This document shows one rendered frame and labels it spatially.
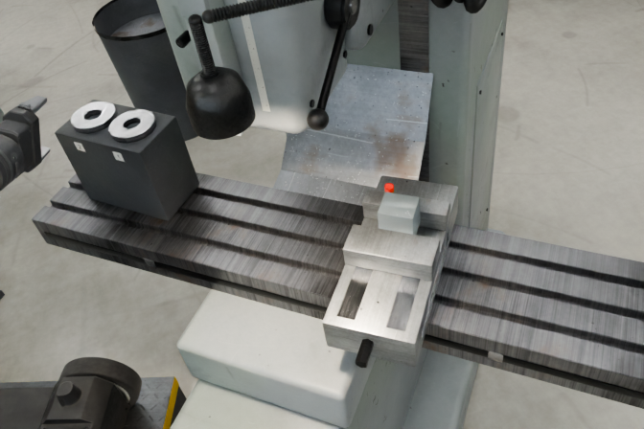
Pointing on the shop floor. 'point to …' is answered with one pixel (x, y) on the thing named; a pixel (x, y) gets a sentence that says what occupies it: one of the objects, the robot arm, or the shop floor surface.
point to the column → (450, 78)
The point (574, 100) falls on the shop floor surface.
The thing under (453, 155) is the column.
